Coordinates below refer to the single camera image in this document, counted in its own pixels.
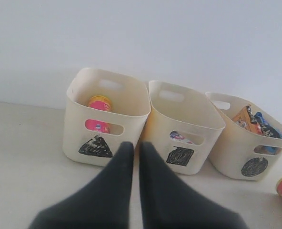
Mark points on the orange instant noodle packet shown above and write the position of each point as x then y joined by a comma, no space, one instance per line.
245,119

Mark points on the cream bin with square mark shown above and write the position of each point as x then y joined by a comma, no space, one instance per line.
188,112

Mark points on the cream bin with circle mark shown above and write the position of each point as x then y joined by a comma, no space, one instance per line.
239,153

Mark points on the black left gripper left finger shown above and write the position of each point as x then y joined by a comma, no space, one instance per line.
104,203

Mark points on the blue white milk carton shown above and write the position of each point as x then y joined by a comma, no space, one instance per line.
176,136

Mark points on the pink Lays chips can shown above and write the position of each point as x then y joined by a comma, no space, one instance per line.
102,103

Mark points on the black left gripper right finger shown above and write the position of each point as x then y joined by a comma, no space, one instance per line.
169,203

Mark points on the blue instant noodle packet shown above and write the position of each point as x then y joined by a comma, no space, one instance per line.
268,131

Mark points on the cream bin with triangle mark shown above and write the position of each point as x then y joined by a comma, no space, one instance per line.
130,108

